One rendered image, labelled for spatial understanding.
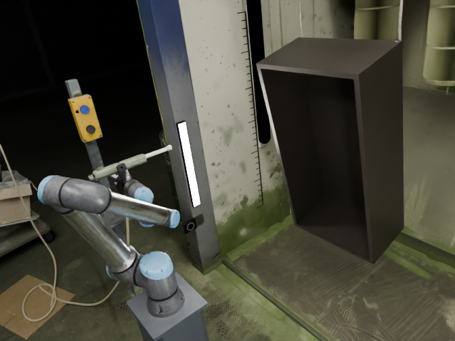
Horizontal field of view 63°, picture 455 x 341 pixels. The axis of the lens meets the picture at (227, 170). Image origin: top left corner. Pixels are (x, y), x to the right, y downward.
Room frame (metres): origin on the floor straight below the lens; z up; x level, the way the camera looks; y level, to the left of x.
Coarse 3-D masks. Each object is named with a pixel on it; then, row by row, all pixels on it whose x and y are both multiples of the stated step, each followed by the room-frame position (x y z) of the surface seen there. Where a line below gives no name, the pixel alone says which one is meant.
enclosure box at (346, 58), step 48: (288, 48) 2.05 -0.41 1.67; (336, 48) 1.84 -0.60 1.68; (384, 48) 1.67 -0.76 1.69; (288, 96) 2.12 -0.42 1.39; (336, 96) 2.05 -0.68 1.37; (384, 96) 1.63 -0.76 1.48; (288, 144) 2.11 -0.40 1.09; (336, 144) 2.13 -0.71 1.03; (384, 144) 1.65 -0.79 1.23; (288, 192) 2.07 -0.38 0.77; (336, 192) 2.23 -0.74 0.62; (384, 192) 1.67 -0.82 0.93; (336, 240) 1.89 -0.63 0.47; (384, 240) 1.70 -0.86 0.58
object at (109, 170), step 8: (152, 152) 2.03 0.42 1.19; (160, 152) 2.05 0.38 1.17; (128, 160) 1.94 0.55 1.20; (136, 160) 1.95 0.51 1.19; (144, 160) 1.98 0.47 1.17; (104, 168) 1.87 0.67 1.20; (112, 168) 1.87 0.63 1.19; (128, 168) 1.92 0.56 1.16; (96, 176) 1.82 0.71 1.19; (104, 176) 1.84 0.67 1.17; (120, 192) 1.88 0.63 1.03
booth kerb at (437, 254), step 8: (400, 232) 2.26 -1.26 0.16; (400, 240) 2.25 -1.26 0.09; (408, 240) 2.20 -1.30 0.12; (416, 240) 2.15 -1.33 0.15; (424, 240) 2.12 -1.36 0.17; (416, 248) 2.14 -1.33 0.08; (424, 248) 2.10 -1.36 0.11; (432, 248) 2.06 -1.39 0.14; (440, 248) 2.01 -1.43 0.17; (432, 256) 2.05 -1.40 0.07; (440, 256) 2.00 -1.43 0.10; (448, 256) 1.96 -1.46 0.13; (448, 264) 1.95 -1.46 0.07
